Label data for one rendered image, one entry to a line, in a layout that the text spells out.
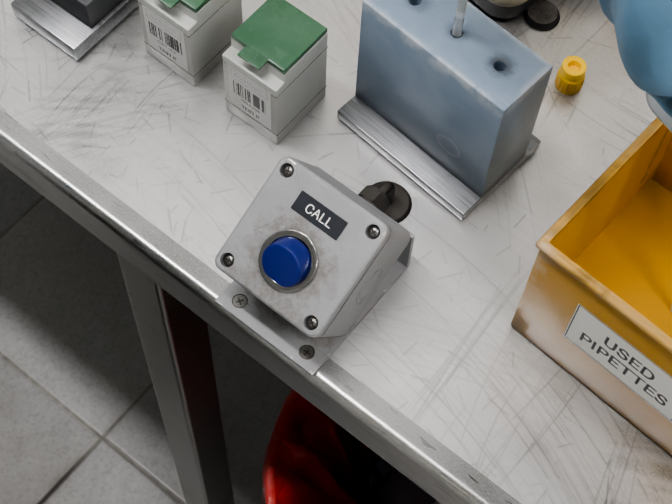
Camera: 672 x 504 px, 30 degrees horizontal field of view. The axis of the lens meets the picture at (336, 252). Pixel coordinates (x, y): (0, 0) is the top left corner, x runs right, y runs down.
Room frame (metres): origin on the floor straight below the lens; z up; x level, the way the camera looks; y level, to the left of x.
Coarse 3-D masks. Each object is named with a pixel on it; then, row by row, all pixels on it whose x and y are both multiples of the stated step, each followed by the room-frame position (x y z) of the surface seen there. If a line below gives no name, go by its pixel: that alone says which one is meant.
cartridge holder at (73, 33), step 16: (16, 0) 0.48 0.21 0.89; (32, 0) 0.48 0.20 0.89; (48, 0) 0.48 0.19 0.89; (64, 0) 0.47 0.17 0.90; (80, 0) 0.46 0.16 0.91; (96, 0) 0.46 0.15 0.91; (112, 0) 0.47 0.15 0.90; (128, 0) 0.48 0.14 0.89; (16, 16) 0.47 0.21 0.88; (32, 16) 0.46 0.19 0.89; (48, 16) 0.47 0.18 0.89; (64, 16) 0.47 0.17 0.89; (80, 16) 0.46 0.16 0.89; (96, 16) 0.46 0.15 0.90; (112, 16) 0.47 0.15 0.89; (48, 32) 0.45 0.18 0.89; (64, 32) 0.45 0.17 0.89; (80, 32) 0.45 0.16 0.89; (96, 32) 0.46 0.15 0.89; (64, 48) 0.45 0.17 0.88; (80, 48) 0.45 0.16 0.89
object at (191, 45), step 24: (144, 0) 0.45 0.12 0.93; (168, 0) 0.44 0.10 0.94; (192, 0) 0.44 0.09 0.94; (216, 0) 0.45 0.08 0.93; (240, 0) 0.47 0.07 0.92; (144, 24) 0.45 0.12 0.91; (168, 24) 0.44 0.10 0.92; (192, 24) 0.43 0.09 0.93; (216, 24) 0.45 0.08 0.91; (240, 24) 0.47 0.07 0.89; (168, 48) 0.44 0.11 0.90; (192, 48) 0.43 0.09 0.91; (216, 48) 0.45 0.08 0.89; (192, 72) 0.43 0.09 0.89
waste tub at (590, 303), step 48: (624, 192) 0.35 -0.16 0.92; (576, 240) 0.32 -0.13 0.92; (624, 240) 0.34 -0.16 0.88; (528, 288) 0.28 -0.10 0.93; (576, 288) 0.27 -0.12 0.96; (624, 288) 0.31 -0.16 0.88; (528, 336) 0.28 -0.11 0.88; (576, 336) 0.26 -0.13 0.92; (624, 336) 0.25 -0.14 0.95; (624, 384) 0.24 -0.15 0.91
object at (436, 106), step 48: (384, 0) 0.43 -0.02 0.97; (432, 0) 0.43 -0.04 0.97; (384, 48) 0.41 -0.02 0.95; (432, 48) 0.40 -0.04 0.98; (480, 48) 0.40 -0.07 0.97; (528, 48) 0.40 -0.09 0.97; (384, 96) 0.41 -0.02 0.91; (432, 96) 0.39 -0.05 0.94; (480, 96) 0.37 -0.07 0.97; (528, 96) 0.38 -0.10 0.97; (384, 144) 0.39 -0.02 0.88; (432, 144) 0.39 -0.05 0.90; (480, 144) 0.37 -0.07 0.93; (528, 144) 0.39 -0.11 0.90; (432, 192) 0.36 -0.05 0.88; (480, 192) 0.36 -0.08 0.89
